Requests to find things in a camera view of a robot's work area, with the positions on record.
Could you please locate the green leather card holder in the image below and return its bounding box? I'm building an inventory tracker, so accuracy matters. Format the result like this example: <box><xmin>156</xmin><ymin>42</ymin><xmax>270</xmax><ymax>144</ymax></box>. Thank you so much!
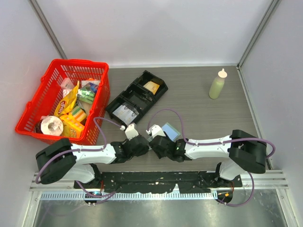
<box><xmin>161</xmin><ymin>122</ymin><xmax>181</xmax><ymax>141</ymax></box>

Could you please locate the white credit card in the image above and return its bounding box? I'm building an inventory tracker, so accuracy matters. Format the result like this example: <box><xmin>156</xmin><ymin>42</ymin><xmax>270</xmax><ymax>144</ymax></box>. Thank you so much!
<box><xmin>123</xmin><ymin>106</ymin><xmax>137</xmax><ymax>125</ymax></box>

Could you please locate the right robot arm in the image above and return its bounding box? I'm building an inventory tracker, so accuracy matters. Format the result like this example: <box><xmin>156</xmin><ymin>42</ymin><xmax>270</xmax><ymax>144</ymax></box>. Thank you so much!
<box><xmin>147</xmin><ymin>125</ymin><xmax>267</xmax><ymax>187</ymax></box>

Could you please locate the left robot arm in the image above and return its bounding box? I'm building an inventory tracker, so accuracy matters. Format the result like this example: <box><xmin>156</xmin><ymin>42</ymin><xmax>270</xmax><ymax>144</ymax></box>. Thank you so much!
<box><xmin>35</xmin><ymin>135</ymin><xmax>149</xmax><ymax>188</ymax></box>

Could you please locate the white card in tray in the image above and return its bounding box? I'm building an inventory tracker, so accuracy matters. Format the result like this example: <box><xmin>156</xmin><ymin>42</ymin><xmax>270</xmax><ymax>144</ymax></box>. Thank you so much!
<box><xmin>113</xmin><ymin>105</ymin><xmax>129</xmax><ymax>124</ymax></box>

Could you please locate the tan card in tray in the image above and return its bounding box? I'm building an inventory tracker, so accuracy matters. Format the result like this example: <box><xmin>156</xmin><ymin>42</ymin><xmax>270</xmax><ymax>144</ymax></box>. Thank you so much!
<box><xmin>143</xmin><ymin>81</ymin><xmax>160</xmax><ymax>95</ymax></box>

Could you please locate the black plastic organizer tray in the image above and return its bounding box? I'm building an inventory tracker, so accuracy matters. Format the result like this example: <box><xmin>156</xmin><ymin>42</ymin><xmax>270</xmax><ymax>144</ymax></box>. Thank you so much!
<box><xmin>106</xmin><ymin>70</ymin><xmax>168</xmax><ymax>126</ymax></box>

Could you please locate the green yellow sponge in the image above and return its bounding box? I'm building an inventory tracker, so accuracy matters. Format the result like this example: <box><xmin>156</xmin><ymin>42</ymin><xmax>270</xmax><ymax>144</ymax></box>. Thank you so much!
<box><xmin>71</xmin><ymin>106</ymin><xmax>87</xmax><ymax>122</ymax></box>

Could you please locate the yellow cracker box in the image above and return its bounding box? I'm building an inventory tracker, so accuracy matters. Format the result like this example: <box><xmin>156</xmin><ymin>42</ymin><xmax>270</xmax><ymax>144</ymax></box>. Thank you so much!
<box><xmin>60</xmin><ymin>114</ymin><xmax>84</xmax><ymax>139</ymax></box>

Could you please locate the green sponge pack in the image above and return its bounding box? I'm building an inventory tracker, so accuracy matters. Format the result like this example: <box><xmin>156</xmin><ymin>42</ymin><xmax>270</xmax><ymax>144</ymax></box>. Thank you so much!
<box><xmin>77</xmin><ymin>87</ymin><xmax>96</xmax><ymax>104</ymax></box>

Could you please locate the green squeeze bottle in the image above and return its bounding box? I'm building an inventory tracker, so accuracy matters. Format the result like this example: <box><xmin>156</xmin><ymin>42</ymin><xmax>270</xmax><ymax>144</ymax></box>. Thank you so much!
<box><xmin>209</xmin><ymin>68</ymin><xmax>227</xmax><ymax>99</ymax></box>

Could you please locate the yellow snack bag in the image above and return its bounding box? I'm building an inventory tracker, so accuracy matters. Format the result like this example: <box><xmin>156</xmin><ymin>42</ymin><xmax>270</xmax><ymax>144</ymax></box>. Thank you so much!
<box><xmin>54</xmin><ymin>81</ymin><xmax>80</xmax><ymax>117</ymax></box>

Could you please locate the toilet paper roll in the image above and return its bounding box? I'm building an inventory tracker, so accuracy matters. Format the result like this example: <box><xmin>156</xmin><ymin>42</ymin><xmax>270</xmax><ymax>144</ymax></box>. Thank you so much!
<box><xmin>41</xmin><ymin>116</ymin><xmax>63</xmax><ymax>136</ymax></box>

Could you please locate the white small packet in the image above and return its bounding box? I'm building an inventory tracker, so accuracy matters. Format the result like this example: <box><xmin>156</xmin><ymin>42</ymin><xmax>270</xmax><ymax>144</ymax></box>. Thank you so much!
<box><xmin>60</xmin><ymin>78</ymin><xmax>74</xmax><ymax>89</ymax></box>

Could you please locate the dark round can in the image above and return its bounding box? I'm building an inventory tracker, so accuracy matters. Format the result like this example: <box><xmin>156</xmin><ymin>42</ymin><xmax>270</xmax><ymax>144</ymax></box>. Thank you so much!
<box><xmin>34</xmin><ymin>120</ymin><xmax>43</xmax><ymax>134</ymax></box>

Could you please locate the red plastic shopping basket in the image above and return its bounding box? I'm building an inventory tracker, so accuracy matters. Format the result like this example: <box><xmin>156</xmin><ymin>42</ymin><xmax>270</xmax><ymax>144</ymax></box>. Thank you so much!
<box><xmin>15</xmin><ymin>59</ymin><xmax>110</xmax><ymax>145</ymax></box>

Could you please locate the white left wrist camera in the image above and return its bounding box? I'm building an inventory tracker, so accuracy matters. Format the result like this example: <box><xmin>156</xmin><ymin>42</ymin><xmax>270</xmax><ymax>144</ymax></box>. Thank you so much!
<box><xmin>125</xmin><ymin>123</ymin><xmax>139</xmax><ymax>140</ymax></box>

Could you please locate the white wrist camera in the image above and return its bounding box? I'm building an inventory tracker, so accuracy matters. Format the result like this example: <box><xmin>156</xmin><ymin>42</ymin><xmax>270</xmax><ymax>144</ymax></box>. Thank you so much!
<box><xmin>146</xmin><ymin>124</ymin><xmax>166</xmax><ymax>139</ymax></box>
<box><xmin>125</xmin><ymin>123</ymin><xmax>139</xmax><ymax>140</ymax></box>

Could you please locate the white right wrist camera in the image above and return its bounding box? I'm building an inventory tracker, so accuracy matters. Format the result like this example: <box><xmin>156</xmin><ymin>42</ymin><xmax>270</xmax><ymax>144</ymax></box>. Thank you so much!
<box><xmin>146</xmin><ymin>124</ymin><xmax>166</xmax><ymax>139</ymax></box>

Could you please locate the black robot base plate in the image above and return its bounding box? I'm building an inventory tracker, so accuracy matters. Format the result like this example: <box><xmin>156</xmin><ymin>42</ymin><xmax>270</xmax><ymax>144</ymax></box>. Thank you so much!
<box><xmin>81</xmin><ymin>171</ymin><xmax>242</xmax><ymax>194</ymax></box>

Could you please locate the aluminium front rail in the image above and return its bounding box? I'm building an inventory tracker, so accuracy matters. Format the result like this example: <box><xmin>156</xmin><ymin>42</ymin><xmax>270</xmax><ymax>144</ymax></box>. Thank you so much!
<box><xmin>30</xmin><ymin>170</ymin><xmax>288</xmax><ymax>204</ymax></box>

